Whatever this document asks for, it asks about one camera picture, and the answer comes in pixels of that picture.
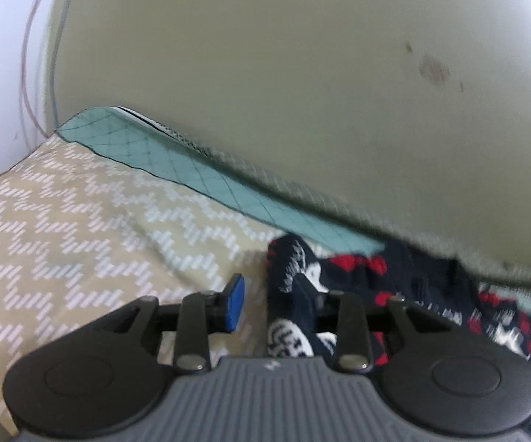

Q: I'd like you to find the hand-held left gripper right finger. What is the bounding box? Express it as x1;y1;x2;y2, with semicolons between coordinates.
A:
293;274;453;373

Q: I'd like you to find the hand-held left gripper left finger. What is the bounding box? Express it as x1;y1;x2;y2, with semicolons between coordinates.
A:
109;273;247;375

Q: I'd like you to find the navy red patterned knit garment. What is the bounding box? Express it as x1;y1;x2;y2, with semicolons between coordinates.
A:
264;235;531;439

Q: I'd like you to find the teal quilted mat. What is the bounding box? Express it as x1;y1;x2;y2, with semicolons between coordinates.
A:
56;106;531;329

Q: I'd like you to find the beige zigzag bed sheet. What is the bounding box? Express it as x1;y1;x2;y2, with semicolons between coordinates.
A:
0;134;296;427

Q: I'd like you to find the thin grey wall cable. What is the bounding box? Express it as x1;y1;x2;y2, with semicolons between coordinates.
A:
48;0;76;126

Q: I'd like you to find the thin red wall cable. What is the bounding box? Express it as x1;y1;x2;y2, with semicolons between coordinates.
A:
17;0;50;140

